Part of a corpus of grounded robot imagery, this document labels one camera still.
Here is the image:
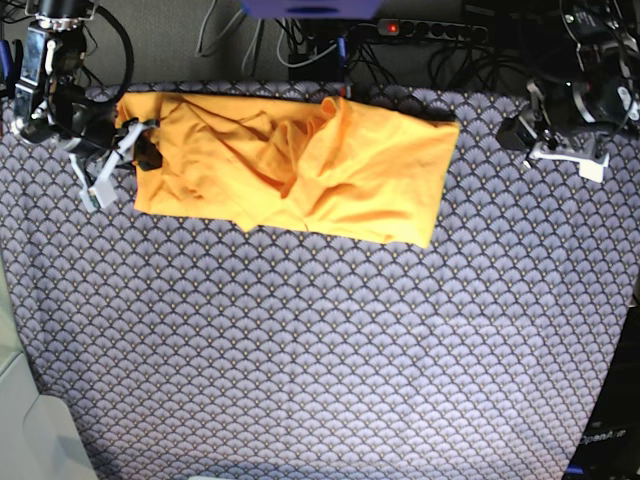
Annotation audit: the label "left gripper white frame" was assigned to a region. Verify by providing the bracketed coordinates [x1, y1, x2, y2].
[496, 80, 639, 183]

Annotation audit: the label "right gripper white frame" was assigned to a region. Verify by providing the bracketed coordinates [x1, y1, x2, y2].
[69, 118, 163, 213]

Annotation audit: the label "yellow T-shirt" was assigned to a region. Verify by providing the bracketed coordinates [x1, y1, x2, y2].
[117, 92, 460, 247]

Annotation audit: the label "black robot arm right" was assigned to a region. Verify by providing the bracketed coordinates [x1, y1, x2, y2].
[1, 1, 527, 211]

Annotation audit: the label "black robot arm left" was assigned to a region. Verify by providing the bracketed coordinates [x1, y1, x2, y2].
[515, 1, 639, 183]

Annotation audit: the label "purple box at top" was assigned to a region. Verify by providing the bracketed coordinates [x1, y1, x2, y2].
[242, 0, 382, 19]

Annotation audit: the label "blue fan-pattern tablecloth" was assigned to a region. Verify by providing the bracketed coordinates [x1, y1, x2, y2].
[1, 87, 639, 479]

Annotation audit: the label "black OpenArm base box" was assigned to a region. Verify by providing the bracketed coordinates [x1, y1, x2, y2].
[563, 306, 639, 479]

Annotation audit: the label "tangled cables behind table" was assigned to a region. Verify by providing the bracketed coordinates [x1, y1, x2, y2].
[194, 0, 531, 96]

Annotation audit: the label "black power strip red switch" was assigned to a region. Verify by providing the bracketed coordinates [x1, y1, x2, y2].
[377, 18, 489, 43]

